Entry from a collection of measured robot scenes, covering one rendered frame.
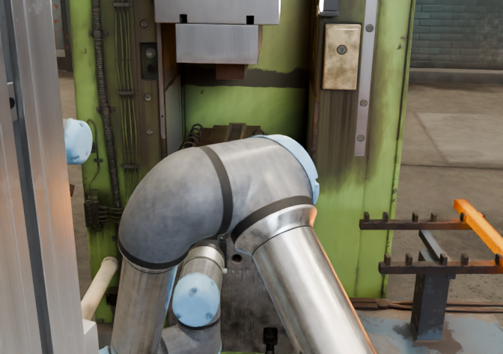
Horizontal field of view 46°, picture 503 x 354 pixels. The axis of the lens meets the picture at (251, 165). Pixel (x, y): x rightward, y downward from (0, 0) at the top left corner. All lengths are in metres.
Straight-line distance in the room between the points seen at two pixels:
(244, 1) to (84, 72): 0.51
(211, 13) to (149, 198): 0.81
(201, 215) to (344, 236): 1.12
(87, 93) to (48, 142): 1.39
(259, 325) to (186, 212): 1.02
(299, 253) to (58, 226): 0.42
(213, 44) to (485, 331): 0.97
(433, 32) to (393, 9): 5.97
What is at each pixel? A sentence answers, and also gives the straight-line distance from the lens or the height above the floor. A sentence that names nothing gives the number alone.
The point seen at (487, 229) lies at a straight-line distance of 1.49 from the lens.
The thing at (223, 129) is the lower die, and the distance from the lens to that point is 1.92.
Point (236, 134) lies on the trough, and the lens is 1.88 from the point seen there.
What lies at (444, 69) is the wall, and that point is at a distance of 7.69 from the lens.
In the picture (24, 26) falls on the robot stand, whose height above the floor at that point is 1.50.
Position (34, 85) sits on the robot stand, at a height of 1.48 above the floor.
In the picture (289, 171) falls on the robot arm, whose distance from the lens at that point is 0.76.
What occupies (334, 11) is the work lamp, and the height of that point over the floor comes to 1.39.
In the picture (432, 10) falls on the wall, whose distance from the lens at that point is 7.56.
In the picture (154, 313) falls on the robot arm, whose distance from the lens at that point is 0.87.
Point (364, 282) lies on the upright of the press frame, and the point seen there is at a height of 0.58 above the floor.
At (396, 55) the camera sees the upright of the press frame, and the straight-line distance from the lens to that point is 1.65.
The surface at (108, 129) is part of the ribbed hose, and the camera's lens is 1.71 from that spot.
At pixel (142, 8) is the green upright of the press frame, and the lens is 1.64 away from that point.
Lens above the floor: 1.54
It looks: 20 degrees down
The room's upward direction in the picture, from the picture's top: 1 degrees clockwise
